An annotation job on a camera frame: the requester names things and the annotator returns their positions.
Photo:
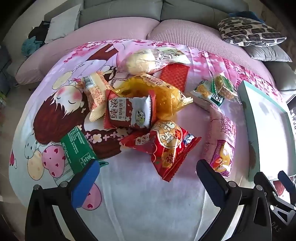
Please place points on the red patterned packet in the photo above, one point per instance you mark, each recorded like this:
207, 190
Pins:
174, 74

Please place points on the red white biscuit packet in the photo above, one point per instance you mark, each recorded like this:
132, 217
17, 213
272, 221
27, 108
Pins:
124, 111

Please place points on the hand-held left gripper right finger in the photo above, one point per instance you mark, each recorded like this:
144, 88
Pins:
209, 182

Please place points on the clear green yellow packet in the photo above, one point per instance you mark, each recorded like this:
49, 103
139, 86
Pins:
227, 89

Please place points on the small red snack packet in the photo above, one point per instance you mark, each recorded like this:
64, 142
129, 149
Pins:
136, 142

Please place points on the large red snack packet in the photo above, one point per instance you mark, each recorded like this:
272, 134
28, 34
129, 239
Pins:
166, 150

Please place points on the black white patterned pillow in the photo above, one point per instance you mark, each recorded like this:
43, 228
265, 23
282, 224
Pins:
249, 31

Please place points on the dark grey pillow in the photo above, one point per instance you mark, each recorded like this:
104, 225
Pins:
268, 54

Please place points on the pink egg roll packet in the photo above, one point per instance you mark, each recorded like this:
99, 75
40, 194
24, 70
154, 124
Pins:
222, 139

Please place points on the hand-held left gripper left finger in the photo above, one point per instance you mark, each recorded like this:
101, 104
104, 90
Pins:
85, 183

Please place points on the green white snack packet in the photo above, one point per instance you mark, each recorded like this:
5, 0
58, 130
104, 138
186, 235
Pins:
205, 91

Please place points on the bread bun clear packet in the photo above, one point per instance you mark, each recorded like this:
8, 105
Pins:
141, 61

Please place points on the teal cloth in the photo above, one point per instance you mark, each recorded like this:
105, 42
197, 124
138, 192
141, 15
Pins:
31, 46

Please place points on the teal white box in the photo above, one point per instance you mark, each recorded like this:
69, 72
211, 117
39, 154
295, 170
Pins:
266, 120

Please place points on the grey sofa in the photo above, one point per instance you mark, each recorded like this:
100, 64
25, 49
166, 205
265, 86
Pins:
129, 11

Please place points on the light grey pillow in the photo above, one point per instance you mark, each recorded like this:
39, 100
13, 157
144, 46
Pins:
62, 25

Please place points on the pink sofa seat cushion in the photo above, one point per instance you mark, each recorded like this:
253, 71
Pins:
97, 30
189, 34

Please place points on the orange white snack packet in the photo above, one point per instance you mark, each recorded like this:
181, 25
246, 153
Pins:
96, 95

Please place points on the blue cloth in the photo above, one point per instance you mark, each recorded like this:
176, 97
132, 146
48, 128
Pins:
242, 15

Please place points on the yellow snack packet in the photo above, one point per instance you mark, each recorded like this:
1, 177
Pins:
166, 95

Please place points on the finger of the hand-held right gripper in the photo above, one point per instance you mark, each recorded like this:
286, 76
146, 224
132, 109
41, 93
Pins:
263, 183
285, 179

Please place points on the black white printed cloth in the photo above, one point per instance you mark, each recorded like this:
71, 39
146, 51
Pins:
291, 115

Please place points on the pink cartoon printed blanket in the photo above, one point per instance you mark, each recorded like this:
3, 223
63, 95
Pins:
138, 204

